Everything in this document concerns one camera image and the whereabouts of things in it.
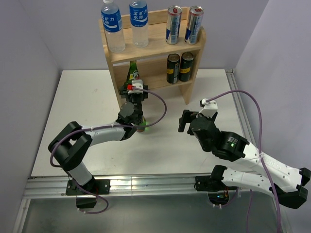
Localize wooden two-tier shelf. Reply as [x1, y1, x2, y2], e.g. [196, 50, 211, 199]
[99, 7, 207, 105]

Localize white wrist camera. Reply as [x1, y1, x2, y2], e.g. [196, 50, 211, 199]
[127, 79, 144, 95]
[199, 98, 218, 118]

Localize right water bottle blue label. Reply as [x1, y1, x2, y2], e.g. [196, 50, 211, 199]
[129, 0, 149, 49]

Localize silver blue can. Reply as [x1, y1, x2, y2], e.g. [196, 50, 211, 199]
[165, 5, 182, 45]
[185, 6, 204, 45]

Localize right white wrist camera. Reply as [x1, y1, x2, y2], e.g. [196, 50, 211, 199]
[199, 98, 218, 118]

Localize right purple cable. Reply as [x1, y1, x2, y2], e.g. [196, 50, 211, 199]
[207, 90, 284, 233]

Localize aluminium mounting rail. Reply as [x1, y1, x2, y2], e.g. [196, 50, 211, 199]
[22, 173, 208, 200]

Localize right side aluminium rail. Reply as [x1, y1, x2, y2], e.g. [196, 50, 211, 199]
[225, 69, 256, 146]

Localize purple cable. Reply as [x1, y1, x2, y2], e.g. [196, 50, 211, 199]
[207, 90, 284, 233]
[50, 87, 168, 168]

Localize green glass bottle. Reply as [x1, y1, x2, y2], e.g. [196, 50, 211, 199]
[126, 60, 140, 84]
[137, 116, 147, 133]

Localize left water bottle blue label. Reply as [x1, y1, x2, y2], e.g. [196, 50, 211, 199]
[100, 0, 126, 53]

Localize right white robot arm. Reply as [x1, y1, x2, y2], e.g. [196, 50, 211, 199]
[178, 110, 311, 209]

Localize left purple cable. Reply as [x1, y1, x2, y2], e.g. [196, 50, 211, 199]
[50, 87, 168, 168]

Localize black gold can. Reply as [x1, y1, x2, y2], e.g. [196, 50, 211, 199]
[167, 53, 180, 84]
[179, 52, 194, 82]

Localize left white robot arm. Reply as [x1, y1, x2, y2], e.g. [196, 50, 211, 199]
[48, 84, 148, 194]

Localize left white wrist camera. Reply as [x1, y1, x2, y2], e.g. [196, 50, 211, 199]
[127, 79, 144, 95]

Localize water bottle blue label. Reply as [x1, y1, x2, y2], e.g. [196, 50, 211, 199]
[100, 0, 126, 53]
[129, 0, 149, 49]

